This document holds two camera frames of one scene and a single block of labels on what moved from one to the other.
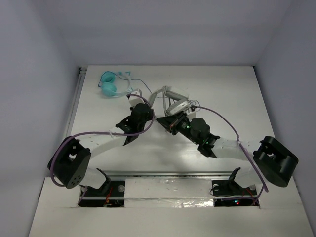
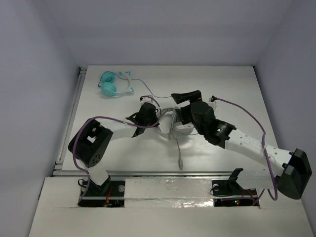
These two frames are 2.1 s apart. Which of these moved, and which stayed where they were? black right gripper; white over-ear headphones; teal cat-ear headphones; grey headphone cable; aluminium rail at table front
Moved: white over-ear headphones; grey headphone cable; black right gripper
Stayed: aluminium rail at table front; teal cat-ear headphones
